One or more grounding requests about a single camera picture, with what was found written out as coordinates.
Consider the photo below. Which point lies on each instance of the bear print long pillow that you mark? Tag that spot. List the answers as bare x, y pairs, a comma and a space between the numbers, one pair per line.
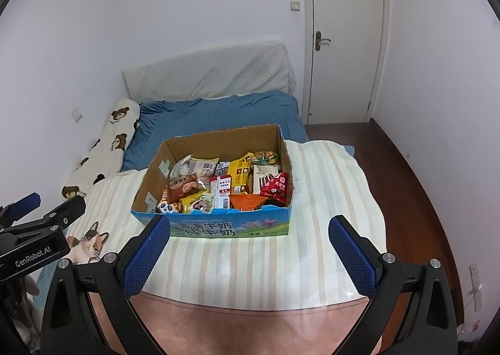
106, 156

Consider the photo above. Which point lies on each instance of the orange snack packet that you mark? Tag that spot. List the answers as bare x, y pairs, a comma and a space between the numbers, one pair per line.
248, 202

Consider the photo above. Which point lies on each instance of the door handle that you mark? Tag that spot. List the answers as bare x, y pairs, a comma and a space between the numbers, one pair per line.
320, 41

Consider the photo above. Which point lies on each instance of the brown snack packet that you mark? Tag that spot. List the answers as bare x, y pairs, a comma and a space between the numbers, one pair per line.
180, 187

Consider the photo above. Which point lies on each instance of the clear small candy packet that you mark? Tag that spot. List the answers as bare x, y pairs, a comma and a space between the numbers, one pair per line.
165, 207

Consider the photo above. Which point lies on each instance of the red white spicy strip packet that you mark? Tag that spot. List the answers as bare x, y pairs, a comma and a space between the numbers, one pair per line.
221, 189

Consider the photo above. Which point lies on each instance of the blue bed sheet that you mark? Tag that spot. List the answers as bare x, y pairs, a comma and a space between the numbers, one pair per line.
160, 120

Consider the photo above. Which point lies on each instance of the yellow black snack bag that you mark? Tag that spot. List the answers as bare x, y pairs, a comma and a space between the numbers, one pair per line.
239, 170

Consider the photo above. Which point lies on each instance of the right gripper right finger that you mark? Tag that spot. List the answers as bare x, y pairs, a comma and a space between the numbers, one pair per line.
428, 325

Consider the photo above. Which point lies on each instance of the white barcode snack packet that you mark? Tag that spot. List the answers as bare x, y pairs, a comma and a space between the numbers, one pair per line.
221, 169

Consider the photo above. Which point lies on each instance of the cat print cushion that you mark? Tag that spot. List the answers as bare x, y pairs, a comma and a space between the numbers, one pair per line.
87, 249

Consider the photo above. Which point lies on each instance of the red triangular snack packet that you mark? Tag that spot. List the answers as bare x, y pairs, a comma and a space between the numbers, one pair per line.
276, 188

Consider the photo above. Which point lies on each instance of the white grey snack bag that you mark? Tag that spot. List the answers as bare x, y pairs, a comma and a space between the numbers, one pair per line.
201, 168

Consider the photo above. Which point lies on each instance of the white door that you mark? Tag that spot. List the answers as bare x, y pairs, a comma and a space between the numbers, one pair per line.
343, 78

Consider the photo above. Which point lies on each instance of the white headboard cushion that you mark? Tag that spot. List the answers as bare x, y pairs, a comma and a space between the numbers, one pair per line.
219, 71

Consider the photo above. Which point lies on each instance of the blue cardboard snack box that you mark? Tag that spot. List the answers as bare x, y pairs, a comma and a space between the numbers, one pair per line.
270, 157

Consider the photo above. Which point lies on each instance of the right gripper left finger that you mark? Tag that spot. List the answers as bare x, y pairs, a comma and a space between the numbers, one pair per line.
70, 324

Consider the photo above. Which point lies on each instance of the wall light switch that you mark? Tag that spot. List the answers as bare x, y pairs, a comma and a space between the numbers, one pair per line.
295, 6

